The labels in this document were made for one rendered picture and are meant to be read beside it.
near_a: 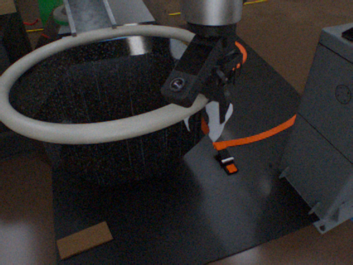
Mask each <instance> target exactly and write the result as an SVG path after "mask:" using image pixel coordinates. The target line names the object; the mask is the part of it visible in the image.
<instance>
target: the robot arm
mask: <svg viewBox="0 0 353 265"><path fill-rule="evenodd" d="M246 1H247V0H180V17H181V18H182V19H183V20H184V21H186V22H187V30H188V31H189V32H191V33H194V34H196V35H194V37H193V39H192V40H191V41H190V43H189V45H188V46H187V48H186V49H185V51H184V52H183V54H182V56H181V58H179V60H178V62H177V64H176V66H175V68H174V70H173V71H172V72H171V74H170V75H169V77H168V79H167V80H166V82H165V84H164V85H163V87H162V88H161V89H160V92H161V94H162V96H163V97H164V98H165V99H166V101H167V102H168V103H174V104H176V105H179V106H182V107H185V108H189V107H191V106H192V105H193V104H194V102H195V99H196V98H197V95H198V94H199V93H200V94H201V95H204V96H205V98H206V99H208V98H210V97H211V96H212V100H211V101H210V102H209V103H207V105H206V112H207V114H208V116H209V123H208V126H209V129H210V131H209V137H210V139H211V140H212V142H214V143H215V142H216V141H217V139H218V138H219V137H220V135H221V133H222V130H223V127H224V124H225V123H226V121H227V120H228V119H229V117H230V116H231V114H232V112H233V105H232V104H231V94H230V92H229V90H228V89H227V86H229V85H230V83H231V78H232V77H233V76H234V77H233V85H235V84H237V83H238V82H239V81H241V70H242V65H243V54H242V53H240V52H236V51H235V37H236V23H237V22H239V21H240V20H241V14H242V5H243V4H245V3H246ZM235 54H236V55H237V56H236V57H235V56H234V55H235ZM239 63H240V68H239V75H238V76H236V73H237V69H236V67H237V64H239ZM233 69H234V70H233ZM183 121H184V122H185V123H186V126H187V128H188V130H189V131H192V130H193V126H194V115H191V116H190V117H188V118H186V119H184V120H183Z"/></svg>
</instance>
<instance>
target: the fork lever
mask: <svg viewBox="0 0 353 265"><path fill-rule="evenodd" d="M63 2H64V7H65V10H66V15H67V20H68V22H69V28H70V30H71V35H72V36H73V37H77V34H79V33H83V32H88V31H92V30H99V29H102V28H108V27H112V29H113V30H114V29H116V28H117V27H116V25H117V24H116V22H115V20H114V18H113V14H112V12H111V11H110V7H109V5H108V3H107V0H63ZM115 38H117V37H115ZM108 39H113V38H106V39H104V40H108ZM100 41H102V40H97V41H93V42H88V43H85V44H81V45H86V44H92V43H95V42H100Z"/></svg>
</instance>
